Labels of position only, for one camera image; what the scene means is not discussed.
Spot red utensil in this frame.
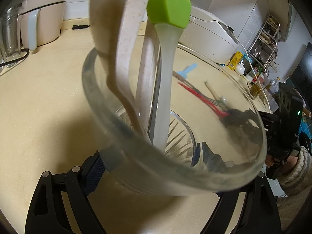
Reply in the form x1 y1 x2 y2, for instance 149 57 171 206
178 82 229 117

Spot wooden chopstick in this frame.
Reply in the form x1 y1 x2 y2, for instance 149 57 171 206
204 81 224 104

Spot blue plastic spoon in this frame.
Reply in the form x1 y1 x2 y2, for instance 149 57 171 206
177 63 197 79

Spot clear glass cup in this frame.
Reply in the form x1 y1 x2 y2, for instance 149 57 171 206
82 44 267 196

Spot green silicone brush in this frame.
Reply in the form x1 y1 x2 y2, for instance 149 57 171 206
147 0 191 151

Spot beige rice paddle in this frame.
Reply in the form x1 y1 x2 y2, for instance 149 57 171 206
89 0 148 136

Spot metal kitchen rack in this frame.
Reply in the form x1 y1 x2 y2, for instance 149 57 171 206
248 14 281 75

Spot right hand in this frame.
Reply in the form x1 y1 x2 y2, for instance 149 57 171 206
265 155 298 168

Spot glass jar yellow contents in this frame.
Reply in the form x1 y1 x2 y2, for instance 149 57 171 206
248 81 263 100

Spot small white pot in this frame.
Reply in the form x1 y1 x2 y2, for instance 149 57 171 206
235 63 245 75

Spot yellow box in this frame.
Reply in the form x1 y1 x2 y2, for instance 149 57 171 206
227 51 243 70

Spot white rice cooker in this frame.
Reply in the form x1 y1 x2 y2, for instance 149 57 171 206
179 6 238 63

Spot clear glass jar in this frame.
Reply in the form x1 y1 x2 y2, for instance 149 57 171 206
1 3 22 71

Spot beige air fryer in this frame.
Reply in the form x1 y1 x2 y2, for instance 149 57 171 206
20 0 66 51

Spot black power cable plug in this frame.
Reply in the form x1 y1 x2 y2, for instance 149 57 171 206
72 24 90 30

